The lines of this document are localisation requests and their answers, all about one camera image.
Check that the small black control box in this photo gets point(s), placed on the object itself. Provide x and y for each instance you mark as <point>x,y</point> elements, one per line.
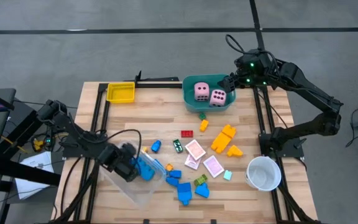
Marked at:
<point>48,142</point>

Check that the lime green toy brick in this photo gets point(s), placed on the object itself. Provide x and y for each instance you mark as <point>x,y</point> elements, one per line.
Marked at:
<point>200,180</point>

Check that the red toy brick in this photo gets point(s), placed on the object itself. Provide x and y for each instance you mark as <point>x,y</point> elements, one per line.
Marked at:
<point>187,134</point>

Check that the small orange toy brick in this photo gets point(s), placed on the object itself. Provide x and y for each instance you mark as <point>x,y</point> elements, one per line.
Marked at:
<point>169,167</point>
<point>145,149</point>

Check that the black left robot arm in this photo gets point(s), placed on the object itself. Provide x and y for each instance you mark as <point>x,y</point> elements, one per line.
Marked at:
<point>73,130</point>

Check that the small green toy brick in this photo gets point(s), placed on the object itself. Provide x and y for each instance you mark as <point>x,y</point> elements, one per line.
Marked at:
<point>202,116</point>

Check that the teal plastic bin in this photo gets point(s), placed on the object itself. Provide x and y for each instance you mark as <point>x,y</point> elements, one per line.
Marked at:
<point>191,105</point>

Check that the light teal toy brick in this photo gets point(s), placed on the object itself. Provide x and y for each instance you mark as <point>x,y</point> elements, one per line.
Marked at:
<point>227,175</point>

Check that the white paper cup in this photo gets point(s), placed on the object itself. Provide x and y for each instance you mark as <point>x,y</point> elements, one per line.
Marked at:
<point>263,174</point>

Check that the large orange toy block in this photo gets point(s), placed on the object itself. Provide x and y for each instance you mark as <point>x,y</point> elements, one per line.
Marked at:
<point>219,143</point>

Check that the small yellow toy block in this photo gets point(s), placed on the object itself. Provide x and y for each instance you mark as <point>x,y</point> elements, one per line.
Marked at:
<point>204,125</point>

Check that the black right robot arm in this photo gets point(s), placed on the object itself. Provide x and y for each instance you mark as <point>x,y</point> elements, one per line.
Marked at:
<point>306,84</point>

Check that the black frame bracket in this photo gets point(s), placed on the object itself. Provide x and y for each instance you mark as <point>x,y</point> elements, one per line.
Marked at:
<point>138,77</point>

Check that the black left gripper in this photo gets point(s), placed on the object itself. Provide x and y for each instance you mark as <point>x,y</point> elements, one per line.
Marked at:
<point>117,158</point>

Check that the small blue toy block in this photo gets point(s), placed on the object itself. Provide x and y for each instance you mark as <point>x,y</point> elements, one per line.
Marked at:
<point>156,146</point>

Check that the yellow mesh basket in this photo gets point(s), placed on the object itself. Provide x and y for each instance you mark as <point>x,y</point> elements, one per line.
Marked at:
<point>120,92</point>

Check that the clear plastic container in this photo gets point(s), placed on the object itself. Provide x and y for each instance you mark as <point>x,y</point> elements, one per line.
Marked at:
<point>141,193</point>

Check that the green transparent toy brick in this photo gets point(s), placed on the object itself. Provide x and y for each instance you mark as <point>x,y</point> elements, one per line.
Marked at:
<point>177,145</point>

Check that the orange two-stud toy block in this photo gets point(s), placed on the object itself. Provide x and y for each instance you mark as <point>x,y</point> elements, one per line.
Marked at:
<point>229,130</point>

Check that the long blue toy block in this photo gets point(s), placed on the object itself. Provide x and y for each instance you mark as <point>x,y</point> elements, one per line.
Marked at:
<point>145,170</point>

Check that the playing card deck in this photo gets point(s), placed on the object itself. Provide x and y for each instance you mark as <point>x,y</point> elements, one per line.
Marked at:
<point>195,149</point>

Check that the white paper sheet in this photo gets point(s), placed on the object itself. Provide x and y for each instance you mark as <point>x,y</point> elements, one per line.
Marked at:
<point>34,160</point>

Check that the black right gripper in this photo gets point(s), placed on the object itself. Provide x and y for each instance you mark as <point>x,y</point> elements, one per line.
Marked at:
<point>250,77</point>

